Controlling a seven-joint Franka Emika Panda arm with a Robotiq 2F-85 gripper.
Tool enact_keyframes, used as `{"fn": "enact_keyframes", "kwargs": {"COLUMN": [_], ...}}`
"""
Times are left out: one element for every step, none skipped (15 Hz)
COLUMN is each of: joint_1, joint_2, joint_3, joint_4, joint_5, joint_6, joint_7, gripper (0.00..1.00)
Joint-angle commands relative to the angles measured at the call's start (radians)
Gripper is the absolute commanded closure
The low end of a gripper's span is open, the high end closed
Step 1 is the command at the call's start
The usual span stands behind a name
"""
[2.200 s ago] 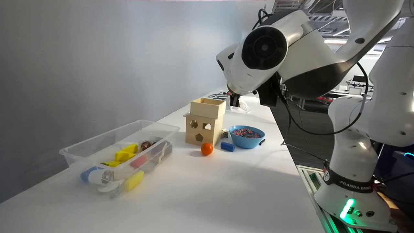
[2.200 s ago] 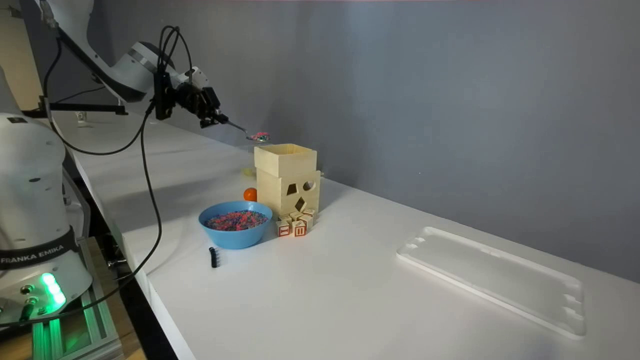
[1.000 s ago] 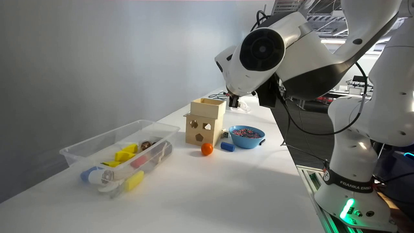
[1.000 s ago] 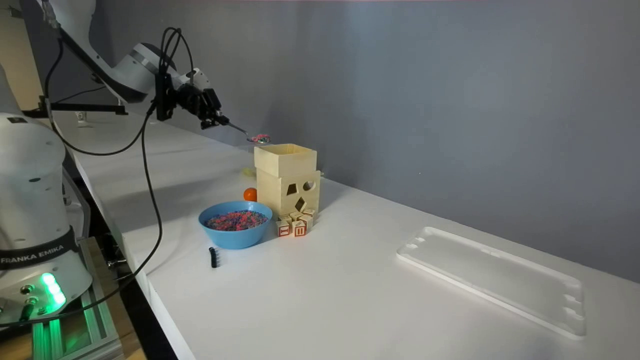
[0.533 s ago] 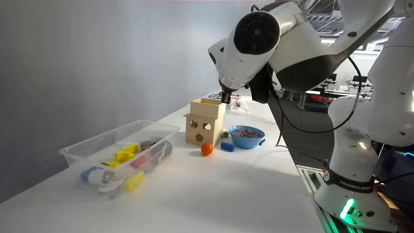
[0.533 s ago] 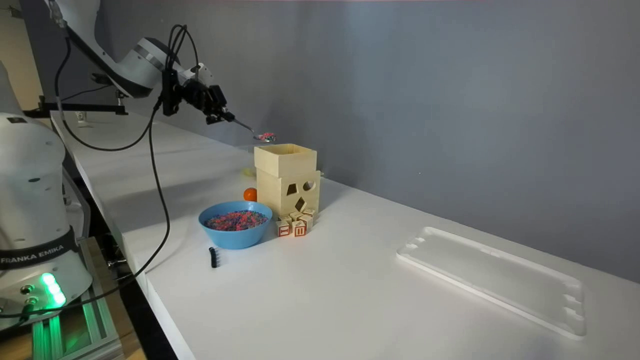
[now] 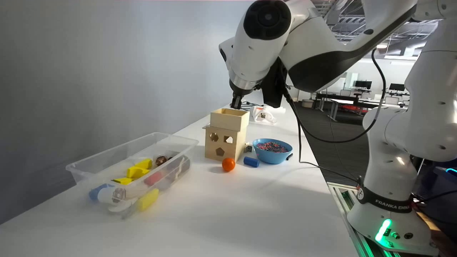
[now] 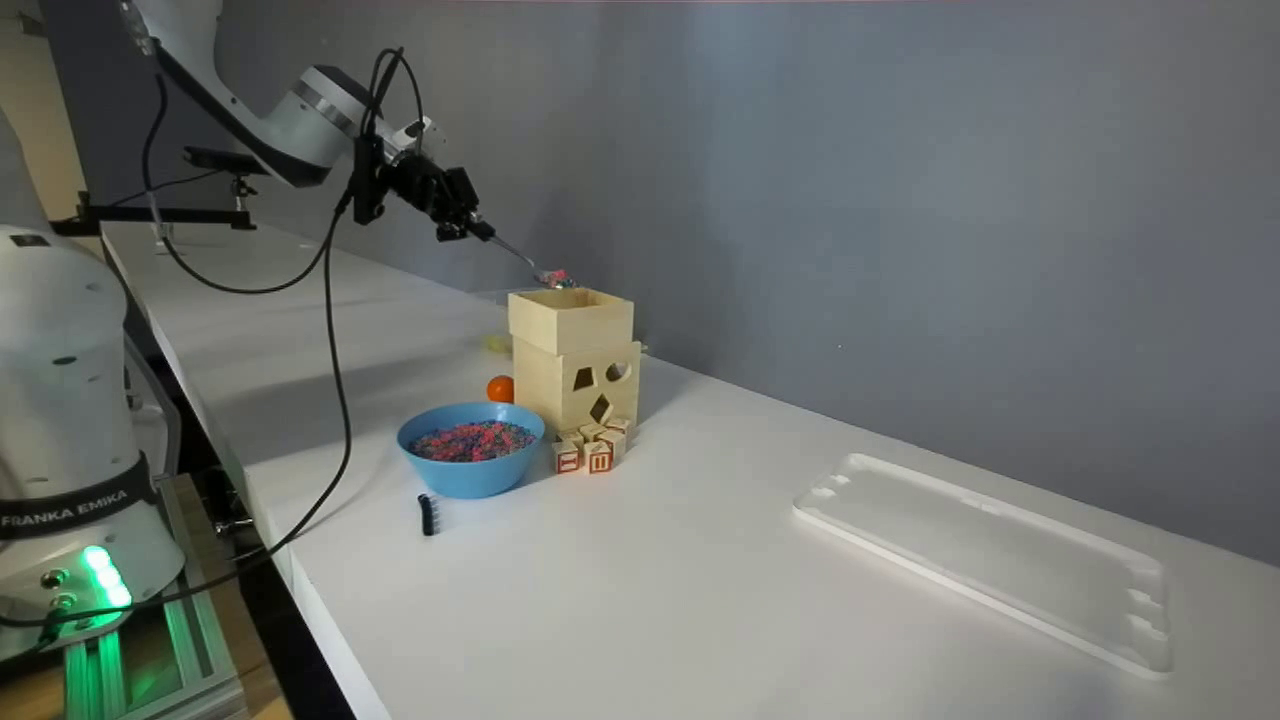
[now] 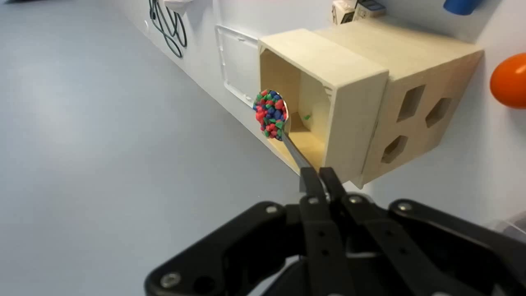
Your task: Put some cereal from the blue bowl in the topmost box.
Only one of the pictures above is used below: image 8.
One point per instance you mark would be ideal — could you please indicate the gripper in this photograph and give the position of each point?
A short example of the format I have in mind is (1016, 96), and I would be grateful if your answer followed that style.
(430, 188)

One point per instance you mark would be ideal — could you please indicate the metal spoon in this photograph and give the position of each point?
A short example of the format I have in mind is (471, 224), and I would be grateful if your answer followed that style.
(530, 262)

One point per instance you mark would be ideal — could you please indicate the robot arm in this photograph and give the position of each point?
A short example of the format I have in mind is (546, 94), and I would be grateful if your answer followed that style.
(70, 360)

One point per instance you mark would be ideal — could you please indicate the open wooden box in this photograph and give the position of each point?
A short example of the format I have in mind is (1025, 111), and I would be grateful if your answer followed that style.
(570, 322)

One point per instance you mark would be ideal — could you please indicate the wooden shape sorter box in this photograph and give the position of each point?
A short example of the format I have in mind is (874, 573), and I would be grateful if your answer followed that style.
(580, 385)

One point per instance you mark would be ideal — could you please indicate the colourful cereal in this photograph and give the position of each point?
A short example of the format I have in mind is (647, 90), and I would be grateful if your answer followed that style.
(472, 441)

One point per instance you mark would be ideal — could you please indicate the blue bowl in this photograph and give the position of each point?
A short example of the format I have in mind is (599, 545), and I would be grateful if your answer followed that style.
(470, 475)

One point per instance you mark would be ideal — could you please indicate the orange ball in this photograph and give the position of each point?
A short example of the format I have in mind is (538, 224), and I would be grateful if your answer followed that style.
(501, 389)

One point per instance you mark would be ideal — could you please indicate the wooden letter block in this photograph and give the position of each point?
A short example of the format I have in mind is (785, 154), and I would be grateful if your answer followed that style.
(598, 458)
(621, 424)
(592, 431)
(567, 458)

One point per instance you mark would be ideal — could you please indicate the small black comb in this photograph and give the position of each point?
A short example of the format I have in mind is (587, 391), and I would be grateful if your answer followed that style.
(429, 514)

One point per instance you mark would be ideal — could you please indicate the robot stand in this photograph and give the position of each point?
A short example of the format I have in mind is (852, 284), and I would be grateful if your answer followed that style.
(190, 640)

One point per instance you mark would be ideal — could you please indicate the white plastic tray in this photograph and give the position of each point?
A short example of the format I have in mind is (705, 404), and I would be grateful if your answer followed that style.
(985, 560)

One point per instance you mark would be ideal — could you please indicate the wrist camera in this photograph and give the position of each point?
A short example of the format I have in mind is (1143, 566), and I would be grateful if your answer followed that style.
(366, 180)

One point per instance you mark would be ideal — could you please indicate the camera on mount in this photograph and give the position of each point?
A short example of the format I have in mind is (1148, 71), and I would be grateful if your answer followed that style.
(215, 160)

